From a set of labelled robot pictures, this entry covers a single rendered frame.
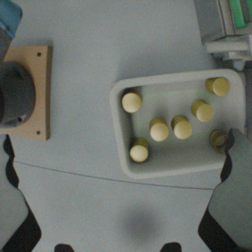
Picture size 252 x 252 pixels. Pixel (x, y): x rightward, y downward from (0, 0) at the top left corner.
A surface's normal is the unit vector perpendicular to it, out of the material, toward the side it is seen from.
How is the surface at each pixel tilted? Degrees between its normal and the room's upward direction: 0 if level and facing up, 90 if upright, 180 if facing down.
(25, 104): 69
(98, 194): 0
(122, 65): 0
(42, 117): 4
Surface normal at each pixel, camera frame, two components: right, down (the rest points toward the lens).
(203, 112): -0.08, 0.27
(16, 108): 0.84, 0.44
